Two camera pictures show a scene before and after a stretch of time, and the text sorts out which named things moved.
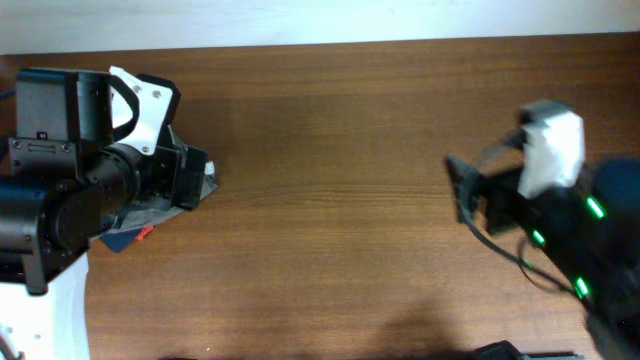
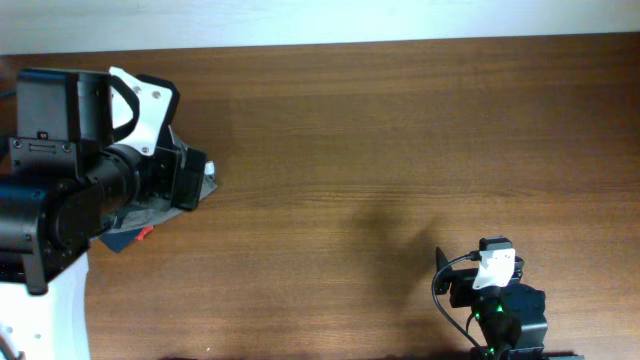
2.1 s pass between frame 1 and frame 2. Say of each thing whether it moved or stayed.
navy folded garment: stayed
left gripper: stayed
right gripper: moved
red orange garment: stayed
